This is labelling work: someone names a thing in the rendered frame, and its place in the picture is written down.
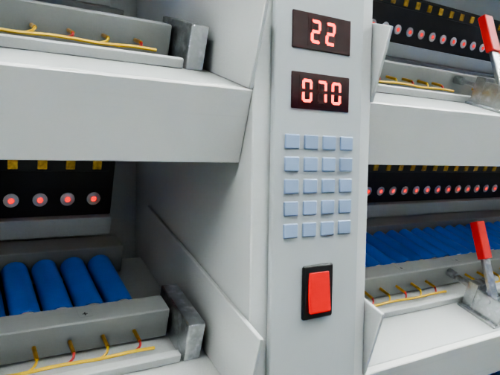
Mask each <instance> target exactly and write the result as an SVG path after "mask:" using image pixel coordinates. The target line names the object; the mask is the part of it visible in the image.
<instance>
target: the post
mask: <svg viewBox="0 0 500 375"><path fill-rule="evenodd" d="M272 7H273V0H269V7H268V12H267V16H266V24H265V28H264V32H263V39H262V43H261V47H260V55H259V59H258V64H257V70H256V75H255V79H254V87H253V89H252V94H251V102H250V106H249V113H248V117H247V122H246V129H245V133H244V138H243V145H242V149H241V154H240V161H239V162H238V163H216V162H160V161H137V162H136V245H135V257H140V256H141V245H142V239H143V233H144V222H145V216H146V209H147V206H148V205H149V206H150V207H151V208H152V209H153V210H154V211H155V212H156V214H157V215H158V216H159V217H160V218H161V220H162V221H163V222H164V223H165V225H166V226H167V227H168V228H169V229H170V230H171V231H172V232H173V233H174V235H175V236H176V237H177V238H178V239H179V241H180V242H181V243H182V244H183V246H184V247H185V248H186V249H187V250H188V251H189V252H190V253H191V255H192V256H193V257H194V258H195V259H196V261H197V262H198V263H199V264H200V266H201V267H202V268H203V269H204V270H205V271H206V272H207V273H208V274H209V276H210V277H211V278H212V279H213V281H214V282H215V283H216V284H217V286H218V287H219V288H220V289H221V290H222V291H223V292H224V293H225V294H226V296H227V297H228V298H229V299H230V300H231V302H232V303H233V304H234V305H235V307H236V308H237V309H238V310H239V311H240V312H241V313H242V314H243V316H244V317H245V318H246V319H247V320H248V322H249V323H250V324H251V325H252V326H253V328H254V329H255V330H256V331H257V332H258V333H259V334H260V335H261V337H262V338H263V346H262V349H261V353H260V358H259V362H258V366H257V371H256V375H266V342H267V300H268V258H269V174H270V132H271V90H272ZM372 13H373V0H364V16H363V43H362V98H361V126H360V154H359V208H358V236H357V264H356V318H355V346H354V374H353V375H362V359H363V332H364V305H365V252H366V225H367V198H368V146H369V119H370V92H371V39H372Z"/></svg>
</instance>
